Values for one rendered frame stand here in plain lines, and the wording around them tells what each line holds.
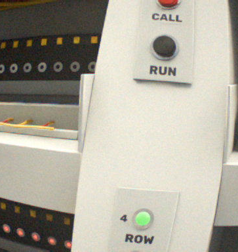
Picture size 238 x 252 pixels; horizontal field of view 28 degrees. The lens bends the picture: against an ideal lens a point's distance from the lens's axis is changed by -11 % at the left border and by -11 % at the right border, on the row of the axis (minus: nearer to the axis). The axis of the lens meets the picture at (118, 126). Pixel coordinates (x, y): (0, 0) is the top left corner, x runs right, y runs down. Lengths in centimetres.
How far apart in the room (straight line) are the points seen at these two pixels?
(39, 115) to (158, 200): 14
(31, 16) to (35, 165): 33
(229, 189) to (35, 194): 14
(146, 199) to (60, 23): 35
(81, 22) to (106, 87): 27
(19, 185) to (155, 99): 12
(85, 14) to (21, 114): 23
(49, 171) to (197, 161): 10
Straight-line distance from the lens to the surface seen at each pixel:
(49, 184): 36
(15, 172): 37
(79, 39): 55
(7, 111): 43
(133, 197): 33
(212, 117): 33
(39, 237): 53
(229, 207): 33
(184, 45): 34
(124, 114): 34
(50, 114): 41
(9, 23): 67
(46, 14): 64
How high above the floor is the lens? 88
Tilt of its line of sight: 12 degrees up
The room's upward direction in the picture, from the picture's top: 8 degrees clockwise
